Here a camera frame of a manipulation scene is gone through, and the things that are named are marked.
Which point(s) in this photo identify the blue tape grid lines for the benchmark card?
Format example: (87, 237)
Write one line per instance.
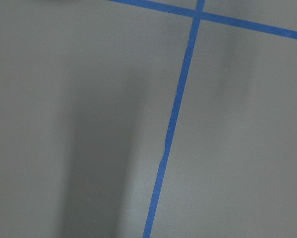
(198, 14)

